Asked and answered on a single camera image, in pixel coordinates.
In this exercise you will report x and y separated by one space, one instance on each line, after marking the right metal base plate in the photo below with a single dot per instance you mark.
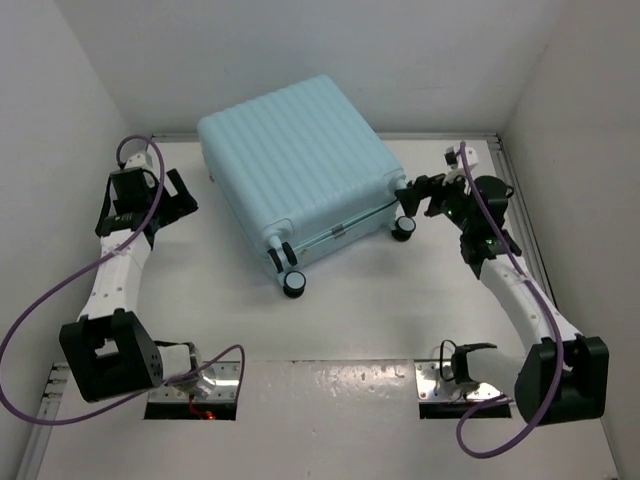
432 389

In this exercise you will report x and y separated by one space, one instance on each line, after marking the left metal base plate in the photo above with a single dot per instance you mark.
217 384

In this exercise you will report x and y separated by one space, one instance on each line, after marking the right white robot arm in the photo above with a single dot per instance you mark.
563 377

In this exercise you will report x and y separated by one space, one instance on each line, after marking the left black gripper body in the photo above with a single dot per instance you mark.
168 209

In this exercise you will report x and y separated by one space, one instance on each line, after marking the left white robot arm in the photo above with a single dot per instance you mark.
108 349

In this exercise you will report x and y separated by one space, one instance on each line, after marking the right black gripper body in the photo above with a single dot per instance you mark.
447 196

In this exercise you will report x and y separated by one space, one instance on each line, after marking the metal base plate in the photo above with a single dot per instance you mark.
432 389
217 384

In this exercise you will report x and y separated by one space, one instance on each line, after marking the light blue suitcase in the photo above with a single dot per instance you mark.
304 175

